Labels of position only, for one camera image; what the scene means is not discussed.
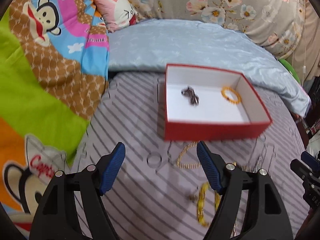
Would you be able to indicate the grey lined bed sheet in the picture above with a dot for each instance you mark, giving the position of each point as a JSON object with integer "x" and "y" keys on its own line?
{"x": 151, "y": 197}

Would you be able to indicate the beige curtain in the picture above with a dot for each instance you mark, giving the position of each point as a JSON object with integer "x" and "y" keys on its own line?
{"x": 305, "y": 58}

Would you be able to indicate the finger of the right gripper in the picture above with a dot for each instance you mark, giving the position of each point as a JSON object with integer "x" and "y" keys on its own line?
{"x": 310, "y": 183}
{"x": 311, "y": 161}

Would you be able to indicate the red cardboard box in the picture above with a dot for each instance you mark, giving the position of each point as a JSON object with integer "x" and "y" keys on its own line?
{"x": 207, "y": 103}

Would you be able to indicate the light blue blanket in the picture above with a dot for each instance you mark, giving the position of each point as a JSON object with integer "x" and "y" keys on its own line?
{"x": 152, "y": 44}

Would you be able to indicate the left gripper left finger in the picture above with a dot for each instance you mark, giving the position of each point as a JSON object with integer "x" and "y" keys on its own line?
{"x": 56, "y": 216}

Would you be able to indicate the grey floral duvet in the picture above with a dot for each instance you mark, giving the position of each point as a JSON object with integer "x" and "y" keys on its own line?
{"x": 276, "y": 25}

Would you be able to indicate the green plastic object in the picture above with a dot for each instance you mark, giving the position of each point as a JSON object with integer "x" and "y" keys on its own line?
{"x": 290, "y": 69}

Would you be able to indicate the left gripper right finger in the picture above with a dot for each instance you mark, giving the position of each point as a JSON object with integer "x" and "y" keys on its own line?
{"x": 265, "y": 216}

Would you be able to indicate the pink rabbit pillow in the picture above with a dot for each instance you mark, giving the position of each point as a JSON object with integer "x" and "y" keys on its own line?
{"x": 117, "y": 14}

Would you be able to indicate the cartoon monkey colourful quilt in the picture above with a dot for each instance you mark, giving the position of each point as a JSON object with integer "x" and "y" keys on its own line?
{"x": 54, "y": 56}

